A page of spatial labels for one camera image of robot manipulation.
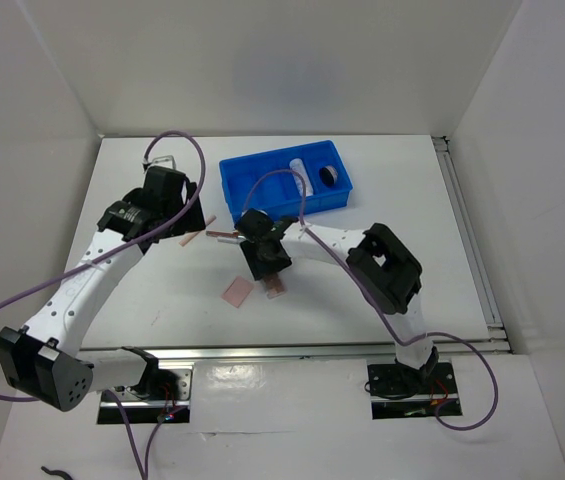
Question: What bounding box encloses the eyeshadow palette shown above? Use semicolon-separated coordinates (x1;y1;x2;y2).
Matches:
261;273;287;299

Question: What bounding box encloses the pink concealer stick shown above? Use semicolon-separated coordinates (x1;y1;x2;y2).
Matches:
179;215;217;247

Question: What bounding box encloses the red lip gloss tube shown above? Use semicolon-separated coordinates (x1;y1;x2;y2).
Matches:
205;230;240;238

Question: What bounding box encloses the silver blue mascara tube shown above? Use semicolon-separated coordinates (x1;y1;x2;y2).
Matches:
217;237;242;244

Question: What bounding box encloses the blue plastic compartment tray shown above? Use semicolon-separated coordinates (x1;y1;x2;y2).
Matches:
219;140;353;221

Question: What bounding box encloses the white cosmetic tube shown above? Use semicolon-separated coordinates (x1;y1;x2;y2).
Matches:
289;158;314;197

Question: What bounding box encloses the round powder compact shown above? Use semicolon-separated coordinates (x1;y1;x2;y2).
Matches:
318;165;338;188

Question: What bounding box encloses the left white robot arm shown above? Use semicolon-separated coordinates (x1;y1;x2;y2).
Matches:
0;166;205;412

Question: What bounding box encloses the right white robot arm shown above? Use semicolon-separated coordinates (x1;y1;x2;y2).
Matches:
235;209;438;392

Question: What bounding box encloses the black hook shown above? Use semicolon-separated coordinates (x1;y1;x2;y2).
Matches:
40;466;73;480

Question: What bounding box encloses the aluminium front rail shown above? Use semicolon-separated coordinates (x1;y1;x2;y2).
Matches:
148;343;396;362

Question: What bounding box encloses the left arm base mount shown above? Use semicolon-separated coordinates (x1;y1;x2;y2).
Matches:
96;365;193;425

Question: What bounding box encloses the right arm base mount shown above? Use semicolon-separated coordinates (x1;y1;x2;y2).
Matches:
364;362;462;420

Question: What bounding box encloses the aluminium side rail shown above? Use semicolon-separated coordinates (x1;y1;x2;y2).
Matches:
431;137;512;353

